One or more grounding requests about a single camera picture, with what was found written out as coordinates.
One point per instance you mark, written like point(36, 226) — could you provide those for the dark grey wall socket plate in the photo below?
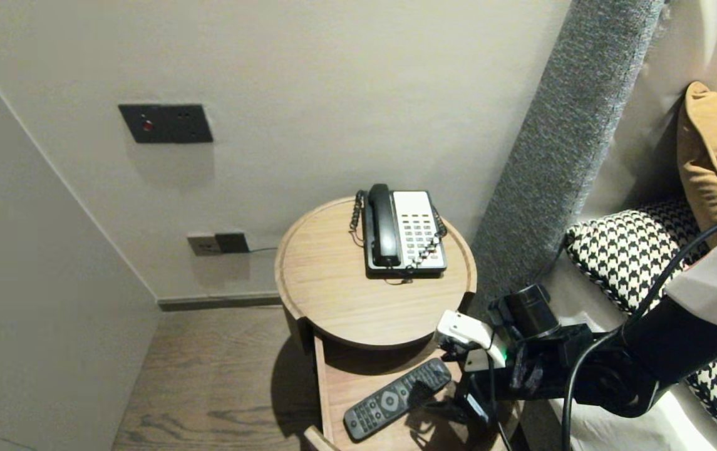
point(233, 243)

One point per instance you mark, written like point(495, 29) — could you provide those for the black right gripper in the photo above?
point(493, 394)

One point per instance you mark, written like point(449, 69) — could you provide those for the dark wall switch panel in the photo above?
point(167, 124)

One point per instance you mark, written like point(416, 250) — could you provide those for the curved wooden table drawer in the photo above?
point(358, 382)

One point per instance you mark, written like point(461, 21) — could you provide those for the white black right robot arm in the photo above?
point(677, 344)

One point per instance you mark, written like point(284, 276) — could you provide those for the black telephone handset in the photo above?
point(383, 225)

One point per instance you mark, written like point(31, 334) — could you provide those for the round wooden side table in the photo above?
point(345, 294)

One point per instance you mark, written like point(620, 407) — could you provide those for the grey upholstered bed headboard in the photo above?
point(558, 156)

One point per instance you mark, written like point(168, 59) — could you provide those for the black white wrist camera unit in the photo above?
point(524, 310)

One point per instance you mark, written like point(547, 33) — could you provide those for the white bed sheet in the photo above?
point(677, 432)

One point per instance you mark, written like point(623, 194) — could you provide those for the wall skirting board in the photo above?
point(220, 304)

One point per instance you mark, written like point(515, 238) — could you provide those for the black and white desk telephone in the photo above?
point(417, 225)

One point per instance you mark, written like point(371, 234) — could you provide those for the black white houndstooth pillow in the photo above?
point(621, 250)

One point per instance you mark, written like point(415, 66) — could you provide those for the white bed pillow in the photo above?
point(690, 44)

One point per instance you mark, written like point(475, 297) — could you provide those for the black TV remote control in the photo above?
point(383, 401)

